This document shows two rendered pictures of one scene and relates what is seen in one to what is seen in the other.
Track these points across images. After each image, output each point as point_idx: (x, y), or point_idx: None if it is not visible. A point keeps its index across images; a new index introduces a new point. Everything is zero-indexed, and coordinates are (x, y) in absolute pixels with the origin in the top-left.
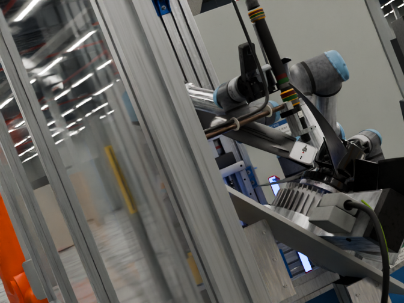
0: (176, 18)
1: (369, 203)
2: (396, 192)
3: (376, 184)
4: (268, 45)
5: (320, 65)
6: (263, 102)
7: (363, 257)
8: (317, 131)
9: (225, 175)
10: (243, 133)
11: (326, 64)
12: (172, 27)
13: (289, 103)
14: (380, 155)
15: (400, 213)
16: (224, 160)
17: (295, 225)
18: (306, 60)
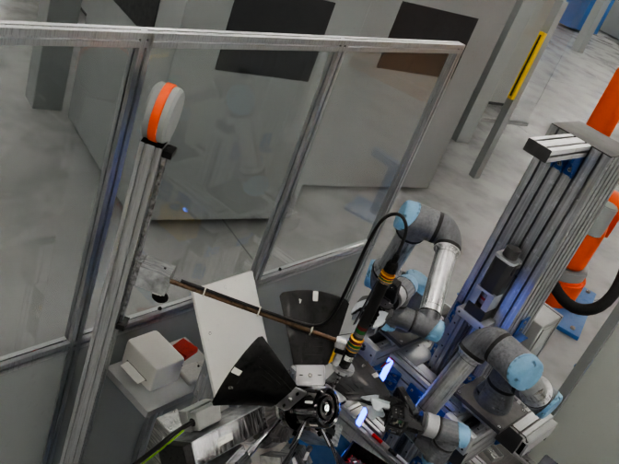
0: (570, 188)
1: (192, 436)
2: (183, 453)
3: (291, 445)
4: (369, 301)
5: (502, 355)
6: (432, 319)
7: (266, 456)
8: (441, 381)
9: (463, 318)
10: (299, 319)
11: (506, 361)
12: (560, 191)
13: (340, 344)
14: (441, 450)
15: (177, 460)
16: (473, 310)
17: (213, 391)
18: (508, 340)
